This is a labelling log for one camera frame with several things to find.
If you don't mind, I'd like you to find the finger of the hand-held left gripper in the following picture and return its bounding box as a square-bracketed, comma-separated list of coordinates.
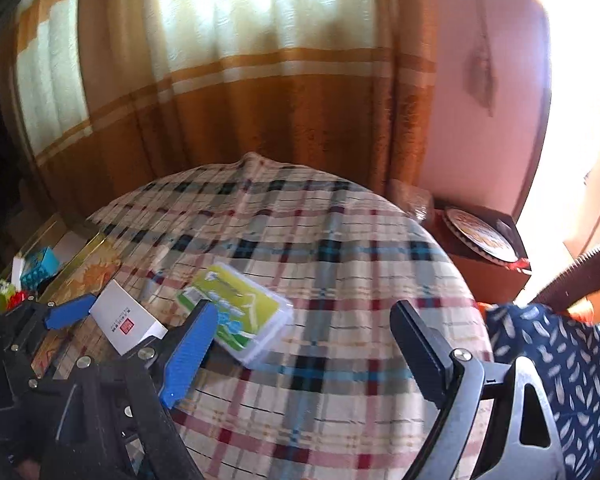
[122, 327, 171, 356]
[2, 294, 97, 361]

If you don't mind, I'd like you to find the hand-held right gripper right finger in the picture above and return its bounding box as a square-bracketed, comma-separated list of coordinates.
[390, 301, 566, 480]

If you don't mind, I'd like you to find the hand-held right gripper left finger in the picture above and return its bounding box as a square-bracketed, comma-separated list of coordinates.
[40, 300, 220, 480]

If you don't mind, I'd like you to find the white box with red label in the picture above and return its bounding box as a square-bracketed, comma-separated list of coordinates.
[89, 280, 168, 353]

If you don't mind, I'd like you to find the golden patterned tin box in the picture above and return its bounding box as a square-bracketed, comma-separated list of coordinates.
[0, 212, 126, 381]

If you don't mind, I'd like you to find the blue printed toy brick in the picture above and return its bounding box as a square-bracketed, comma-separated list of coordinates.
[19, 246, 61, 286]

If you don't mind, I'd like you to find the green picture toy block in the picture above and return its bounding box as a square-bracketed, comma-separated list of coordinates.
[0, 280, 18, 313]

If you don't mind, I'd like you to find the clear plastic box green label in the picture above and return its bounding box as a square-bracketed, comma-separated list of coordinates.
[175, 262, 295, 366]

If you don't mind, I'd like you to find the white paper liner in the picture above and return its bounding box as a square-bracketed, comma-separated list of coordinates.
[52, 230, 87, 262]

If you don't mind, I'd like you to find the brown wooden cabinet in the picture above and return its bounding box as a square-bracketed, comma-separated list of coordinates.
[432, 197, 533, 308]

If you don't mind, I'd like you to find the plaid tablecloth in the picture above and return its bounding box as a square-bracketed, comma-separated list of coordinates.
[85, 152, 496, 480]

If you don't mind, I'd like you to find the round decorated plate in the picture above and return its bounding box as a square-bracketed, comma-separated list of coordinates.
[441, 206, 518, 263]

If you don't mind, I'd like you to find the blue leaf-print cushion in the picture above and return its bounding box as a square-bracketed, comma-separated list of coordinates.
[485, 302, 600, 480]

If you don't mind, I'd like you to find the clear plastic bag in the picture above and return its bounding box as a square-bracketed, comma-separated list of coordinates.
[387, 180, 436, 223]

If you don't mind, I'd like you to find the orange and cream curtain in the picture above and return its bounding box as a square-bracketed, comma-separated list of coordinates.
[0, 0, 438, 221]

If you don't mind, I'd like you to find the hanging tassel ornament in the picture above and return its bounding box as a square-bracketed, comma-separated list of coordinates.
[467, 0, 498, 118]

